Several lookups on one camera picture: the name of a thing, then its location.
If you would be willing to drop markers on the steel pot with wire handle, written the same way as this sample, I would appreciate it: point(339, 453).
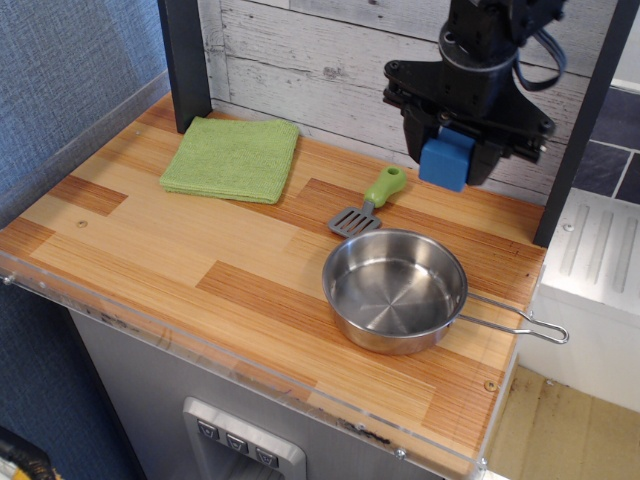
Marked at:
point(397, 292)

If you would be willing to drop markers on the dark post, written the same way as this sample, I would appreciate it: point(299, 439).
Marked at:
point(611, 51)
point(185, 58)

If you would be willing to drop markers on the clear acrylic edge guard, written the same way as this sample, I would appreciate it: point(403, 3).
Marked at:
point(278, 339)

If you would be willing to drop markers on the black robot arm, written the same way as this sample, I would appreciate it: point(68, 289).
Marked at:
point(483, 35)

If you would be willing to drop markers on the grey spatula green handle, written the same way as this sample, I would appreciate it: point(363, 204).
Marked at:
point(353, 221)

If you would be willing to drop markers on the silver button panel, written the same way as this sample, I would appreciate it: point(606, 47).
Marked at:
point(228, 447)

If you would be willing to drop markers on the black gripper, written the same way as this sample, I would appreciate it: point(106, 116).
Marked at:
point(484, 105)

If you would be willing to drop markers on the yellow black object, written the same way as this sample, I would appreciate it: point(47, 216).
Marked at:
point(21, 459)

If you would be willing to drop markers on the green folded cloth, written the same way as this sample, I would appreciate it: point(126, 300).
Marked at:
point(238, 160)

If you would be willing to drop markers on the blue block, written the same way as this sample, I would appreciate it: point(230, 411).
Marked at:
point(445, 160)

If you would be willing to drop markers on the dark right post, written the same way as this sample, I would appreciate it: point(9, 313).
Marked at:
point(611, 51)

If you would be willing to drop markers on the dark left post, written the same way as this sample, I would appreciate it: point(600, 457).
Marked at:
point(185, 58)

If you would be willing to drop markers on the white ridged appliance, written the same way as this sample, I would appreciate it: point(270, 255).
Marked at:
point(590, 285)

